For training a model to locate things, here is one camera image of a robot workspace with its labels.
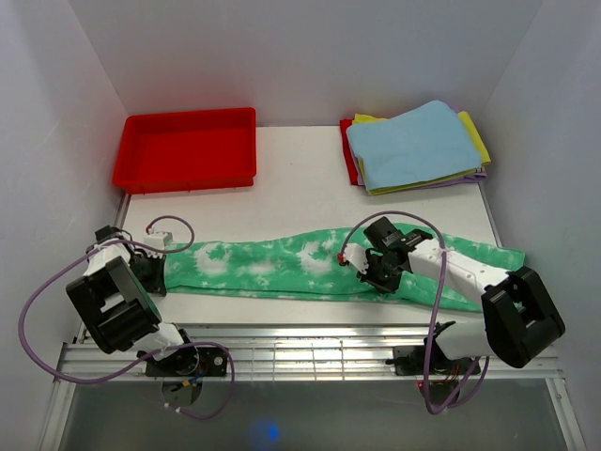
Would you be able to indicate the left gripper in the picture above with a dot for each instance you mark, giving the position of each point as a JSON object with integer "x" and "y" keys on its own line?
{"x": 156, "y": 284}

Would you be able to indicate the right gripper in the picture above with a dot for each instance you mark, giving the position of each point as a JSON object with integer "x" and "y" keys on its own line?
{"x": 369, "y": 278}

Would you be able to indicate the green tie-dye trousers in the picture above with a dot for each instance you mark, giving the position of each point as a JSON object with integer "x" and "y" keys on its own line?
{"x": 300, "y": 267}

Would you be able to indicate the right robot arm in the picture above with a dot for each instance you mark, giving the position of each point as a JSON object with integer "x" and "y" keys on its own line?
{"x": 519, "y": 321}

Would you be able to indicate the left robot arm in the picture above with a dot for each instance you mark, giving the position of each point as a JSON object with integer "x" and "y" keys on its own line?
{"x": 113, "y": 299}

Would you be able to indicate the red plastic bin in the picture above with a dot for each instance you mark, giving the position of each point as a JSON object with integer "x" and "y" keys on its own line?
{"x": 187, "y": 151}

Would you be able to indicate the yellow folded cloth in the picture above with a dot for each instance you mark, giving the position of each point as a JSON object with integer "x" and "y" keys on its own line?
{"x": 354, "y": 169}

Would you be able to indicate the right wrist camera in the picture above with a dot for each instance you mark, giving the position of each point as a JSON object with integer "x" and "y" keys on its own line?
{"x": 355, "y": 256}

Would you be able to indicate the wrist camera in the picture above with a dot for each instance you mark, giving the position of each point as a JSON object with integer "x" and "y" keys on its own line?
{"x": 355, "y": 256}
{"x": 156, "y": 242}

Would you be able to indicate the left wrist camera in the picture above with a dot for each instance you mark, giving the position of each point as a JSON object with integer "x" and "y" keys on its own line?
{"x": 156, "y": 242}

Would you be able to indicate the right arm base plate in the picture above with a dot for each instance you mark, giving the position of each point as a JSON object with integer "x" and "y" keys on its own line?
{"x": 409, "y": 361}

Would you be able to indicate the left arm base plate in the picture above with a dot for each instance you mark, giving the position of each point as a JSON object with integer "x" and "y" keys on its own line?
{"x": 189, "y": 363}

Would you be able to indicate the aluminium rail frame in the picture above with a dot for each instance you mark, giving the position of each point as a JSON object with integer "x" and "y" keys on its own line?
{"x": 315, "y": 388}

